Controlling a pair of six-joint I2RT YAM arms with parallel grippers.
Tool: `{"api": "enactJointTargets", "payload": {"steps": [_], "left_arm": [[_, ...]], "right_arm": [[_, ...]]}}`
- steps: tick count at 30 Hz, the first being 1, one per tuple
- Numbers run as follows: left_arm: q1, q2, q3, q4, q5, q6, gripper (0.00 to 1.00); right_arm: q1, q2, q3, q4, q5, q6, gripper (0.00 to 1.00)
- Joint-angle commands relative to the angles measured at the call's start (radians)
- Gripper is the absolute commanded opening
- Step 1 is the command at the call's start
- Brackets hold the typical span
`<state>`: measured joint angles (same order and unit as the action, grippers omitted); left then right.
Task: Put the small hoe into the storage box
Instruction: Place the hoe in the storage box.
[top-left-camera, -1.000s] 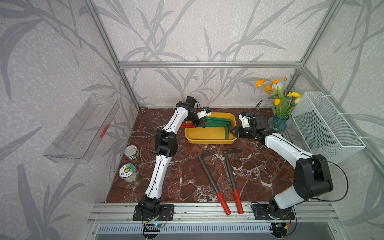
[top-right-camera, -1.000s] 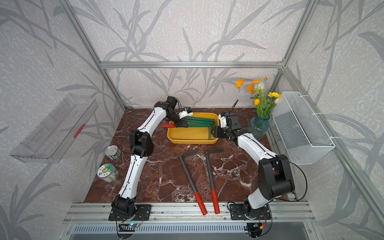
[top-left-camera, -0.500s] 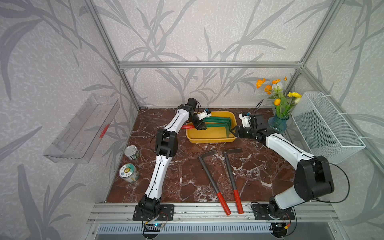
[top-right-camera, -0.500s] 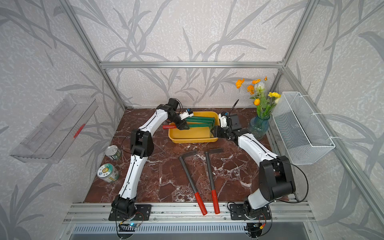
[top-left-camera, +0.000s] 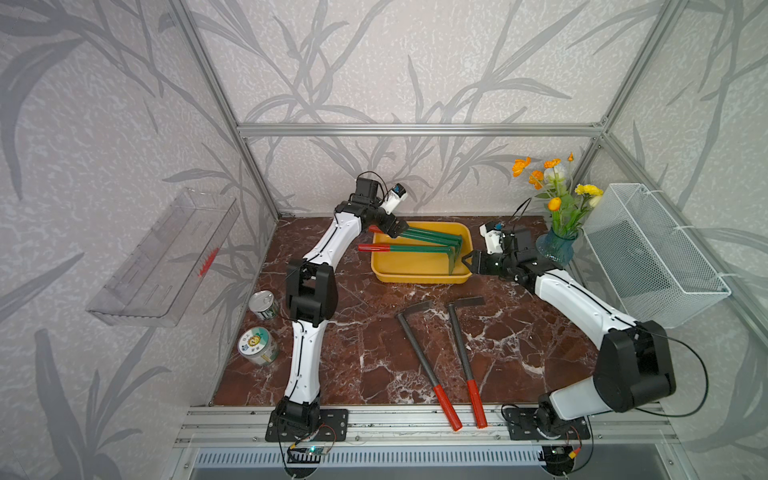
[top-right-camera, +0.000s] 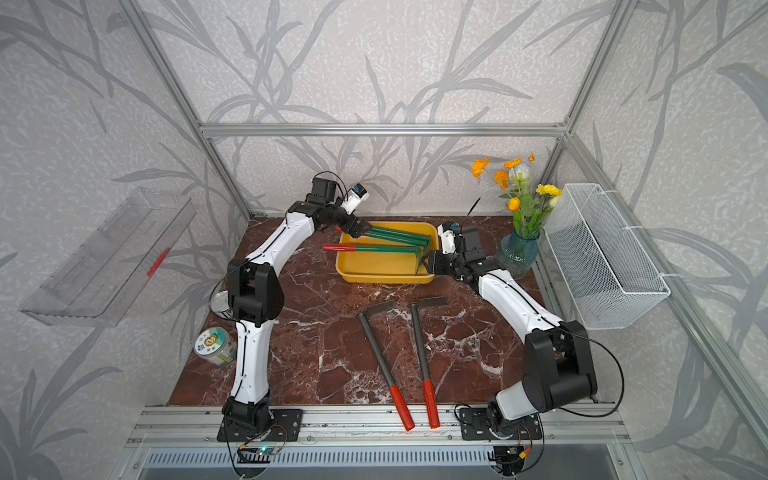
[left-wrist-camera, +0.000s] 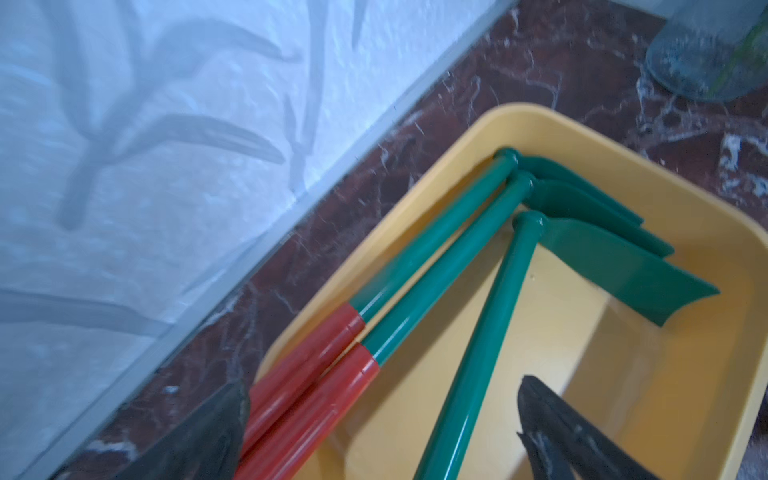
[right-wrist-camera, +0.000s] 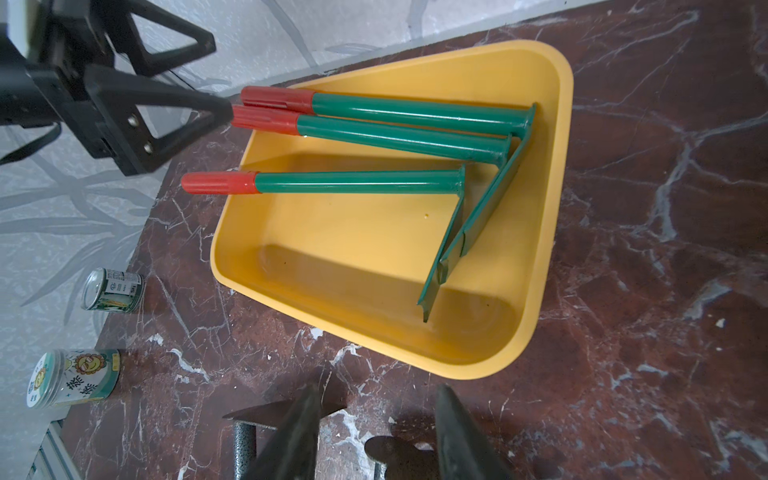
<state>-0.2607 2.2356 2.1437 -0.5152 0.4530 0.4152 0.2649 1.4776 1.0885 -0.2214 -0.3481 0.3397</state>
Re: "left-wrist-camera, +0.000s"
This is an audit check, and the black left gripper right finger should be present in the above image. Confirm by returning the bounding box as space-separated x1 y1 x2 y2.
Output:
517 375 656 480

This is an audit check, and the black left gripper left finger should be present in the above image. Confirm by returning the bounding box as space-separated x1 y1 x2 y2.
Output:
114 381 250 479

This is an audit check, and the green small hoe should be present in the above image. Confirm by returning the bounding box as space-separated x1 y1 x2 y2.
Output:
415 210 720 479
241 147 643 457
235 171 674 479

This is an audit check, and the yellow plastic storage box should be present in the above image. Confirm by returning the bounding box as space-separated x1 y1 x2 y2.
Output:
261 103 767 479

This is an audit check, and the blue glass vase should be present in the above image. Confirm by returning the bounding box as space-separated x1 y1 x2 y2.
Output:
645 1 767 103

